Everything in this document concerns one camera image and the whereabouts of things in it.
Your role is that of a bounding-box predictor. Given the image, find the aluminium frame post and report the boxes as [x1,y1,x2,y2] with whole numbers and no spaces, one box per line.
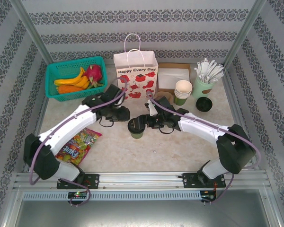
[9,0,54,66]
[223,0,268,68]

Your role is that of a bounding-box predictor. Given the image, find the brown cardboard napkin box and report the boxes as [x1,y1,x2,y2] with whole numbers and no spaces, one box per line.
[157,62,194,95]

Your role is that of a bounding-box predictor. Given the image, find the slotted grey cable duct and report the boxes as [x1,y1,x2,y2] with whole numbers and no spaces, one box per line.
[22,190,215,201]

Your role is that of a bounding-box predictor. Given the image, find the black plastic cup lid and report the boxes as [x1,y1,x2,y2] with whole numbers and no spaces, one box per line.
[127,117,145,132]
[195,96,213,112]

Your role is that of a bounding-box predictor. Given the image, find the mint green holder cup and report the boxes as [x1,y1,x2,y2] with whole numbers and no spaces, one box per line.
[192,75,215,99]

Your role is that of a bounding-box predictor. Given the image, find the aluminium mounting rail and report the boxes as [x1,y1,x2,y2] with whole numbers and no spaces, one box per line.
[13,172,268,190]

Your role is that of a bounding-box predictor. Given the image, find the single green paper cup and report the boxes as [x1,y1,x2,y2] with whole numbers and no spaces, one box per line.
[129,129,144,140]

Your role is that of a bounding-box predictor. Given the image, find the white red-printed paper gift bag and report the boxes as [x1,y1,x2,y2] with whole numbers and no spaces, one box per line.
[113,34,159,102]

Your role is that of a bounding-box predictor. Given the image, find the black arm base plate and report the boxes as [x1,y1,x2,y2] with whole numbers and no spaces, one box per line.
[56,174,100,190]
[182,172,225,189]

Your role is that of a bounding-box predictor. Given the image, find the short purple board cable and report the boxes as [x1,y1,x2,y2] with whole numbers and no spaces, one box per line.
[70,185,92,208]

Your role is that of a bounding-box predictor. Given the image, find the yellow banana bunch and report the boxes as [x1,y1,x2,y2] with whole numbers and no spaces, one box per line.
[53,67,89,89]

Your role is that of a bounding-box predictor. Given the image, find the brown pulp cup carrier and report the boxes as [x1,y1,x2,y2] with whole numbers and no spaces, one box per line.
[153,91,176,105]

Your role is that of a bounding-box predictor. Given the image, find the stacked green paper cups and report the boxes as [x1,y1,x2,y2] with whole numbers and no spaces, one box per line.
[174,79,193,106]

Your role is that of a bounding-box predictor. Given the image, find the white paper-wrapped straws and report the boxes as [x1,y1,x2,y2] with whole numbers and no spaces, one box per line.
[194,57,225,84]

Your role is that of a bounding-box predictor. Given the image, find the colourful fruit candy bag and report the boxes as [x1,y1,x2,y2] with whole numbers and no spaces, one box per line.
[54,129,103,166]

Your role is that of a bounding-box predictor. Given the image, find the white napkin stack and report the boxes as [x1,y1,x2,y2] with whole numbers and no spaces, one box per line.
[158,68,191,89]

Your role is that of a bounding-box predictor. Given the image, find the pink dragon fruit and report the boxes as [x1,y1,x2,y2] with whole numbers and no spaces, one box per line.
[81,64,104,88]

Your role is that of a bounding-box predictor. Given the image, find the orange fruit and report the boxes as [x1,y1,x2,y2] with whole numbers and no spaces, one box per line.
[57,85,85,95]

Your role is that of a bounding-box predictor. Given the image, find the teal plastic basket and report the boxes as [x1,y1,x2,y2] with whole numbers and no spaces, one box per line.
[45,56,108,102]

